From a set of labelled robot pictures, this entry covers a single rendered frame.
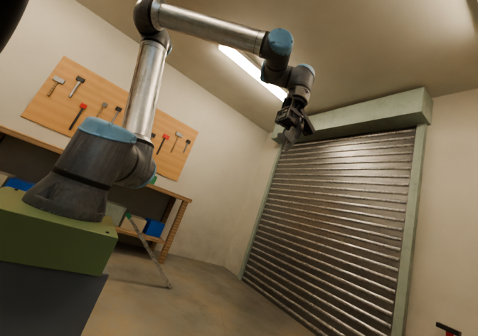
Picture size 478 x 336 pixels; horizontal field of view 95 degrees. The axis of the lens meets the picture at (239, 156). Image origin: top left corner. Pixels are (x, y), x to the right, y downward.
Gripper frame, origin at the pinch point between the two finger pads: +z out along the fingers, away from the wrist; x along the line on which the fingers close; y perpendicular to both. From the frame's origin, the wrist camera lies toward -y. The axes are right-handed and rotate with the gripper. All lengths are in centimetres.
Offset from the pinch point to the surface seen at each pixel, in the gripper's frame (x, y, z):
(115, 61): -277, 108, -137
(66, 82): -278, 138, -76
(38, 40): -276, 184, -105
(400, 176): -41, -189, -76
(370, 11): -16, -62, -166
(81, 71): -277, 132, -98
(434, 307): -16, -197, 33
